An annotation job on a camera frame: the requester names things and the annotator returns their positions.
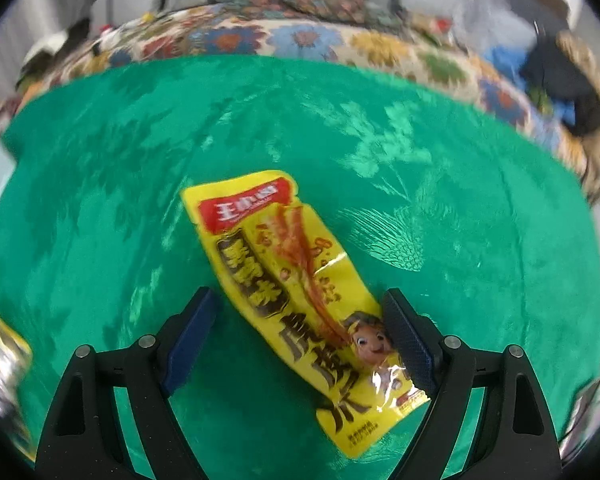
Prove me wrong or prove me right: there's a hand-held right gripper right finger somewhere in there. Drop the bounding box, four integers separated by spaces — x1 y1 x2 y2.
381 288 563 480

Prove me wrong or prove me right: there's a beige patterned cloth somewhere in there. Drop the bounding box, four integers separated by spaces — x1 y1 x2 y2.
554 30 600 203

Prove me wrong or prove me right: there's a clear plastic bag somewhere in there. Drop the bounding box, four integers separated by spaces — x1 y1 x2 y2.
451 0 497 52

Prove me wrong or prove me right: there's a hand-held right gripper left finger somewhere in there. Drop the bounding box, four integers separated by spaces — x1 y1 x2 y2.
35 287 218 480

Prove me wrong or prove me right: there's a black bag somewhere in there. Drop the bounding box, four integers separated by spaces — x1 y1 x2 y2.
519 34 600 133

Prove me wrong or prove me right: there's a green patterned blanket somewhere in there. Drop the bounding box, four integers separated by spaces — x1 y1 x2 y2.
0 55 600 480

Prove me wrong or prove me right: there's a yellow snack packet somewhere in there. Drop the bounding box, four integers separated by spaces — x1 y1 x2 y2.
180 170 431 460
0 296 35 462

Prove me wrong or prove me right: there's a blue cloth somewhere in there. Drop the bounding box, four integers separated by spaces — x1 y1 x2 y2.
484 44 532 87

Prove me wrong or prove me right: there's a white cloth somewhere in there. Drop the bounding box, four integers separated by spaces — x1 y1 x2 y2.
22 31 72 69

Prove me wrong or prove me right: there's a floral bedsheet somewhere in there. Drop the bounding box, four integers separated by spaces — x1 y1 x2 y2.
0 6 600 206

